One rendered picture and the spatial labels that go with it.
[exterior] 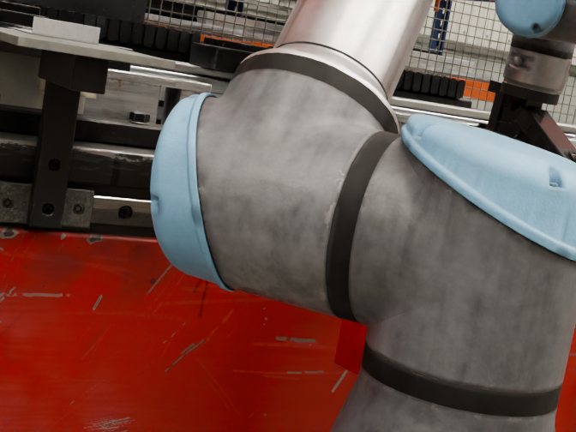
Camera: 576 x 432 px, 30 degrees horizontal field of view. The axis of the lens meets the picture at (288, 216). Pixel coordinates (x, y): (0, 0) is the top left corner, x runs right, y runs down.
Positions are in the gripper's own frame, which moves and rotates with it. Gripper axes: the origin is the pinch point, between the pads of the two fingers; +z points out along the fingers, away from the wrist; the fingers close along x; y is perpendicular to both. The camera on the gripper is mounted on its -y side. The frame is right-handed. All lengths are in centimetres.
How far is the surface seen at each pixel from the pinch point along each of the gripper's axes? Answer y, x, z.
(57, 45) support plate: 23, 52, -14
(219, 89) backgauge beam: 65, 1, -5
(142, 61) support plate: 21.3, 42.8, -13.9
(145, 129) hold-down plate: 37.9, 30.5, -2.8
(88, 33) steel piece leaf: 40, 40, -14
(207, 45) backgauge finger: 65, 5, -12
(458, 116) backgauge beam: 57, -49, -8
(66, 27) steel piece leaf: 40, 43, -14
